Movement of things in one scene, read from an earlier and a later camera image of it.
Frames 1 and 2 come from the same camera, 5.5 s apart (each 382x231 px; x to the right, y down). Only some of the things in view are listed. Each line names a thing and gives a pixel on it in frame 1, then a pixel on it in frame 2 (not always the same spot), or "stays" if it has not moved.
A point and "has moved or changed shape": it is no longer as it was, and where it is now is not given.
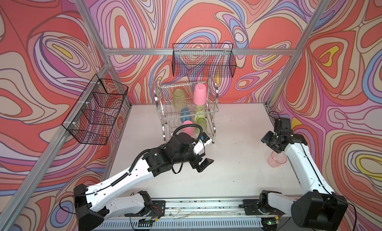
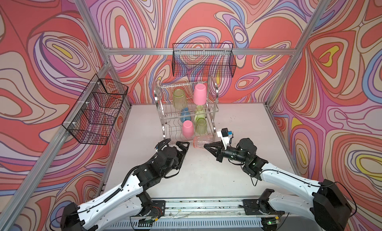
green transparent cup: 179,99 stays
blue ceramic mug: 185,115 stays
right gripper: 265,139 → 219,157
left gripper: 195,164 → 180,155
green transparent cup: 201,122 stays
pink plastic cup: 189,130 stays
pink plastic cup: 200,96 stays
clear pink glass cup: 276,160 has moved or changed shape
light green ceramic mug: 200,112 stays
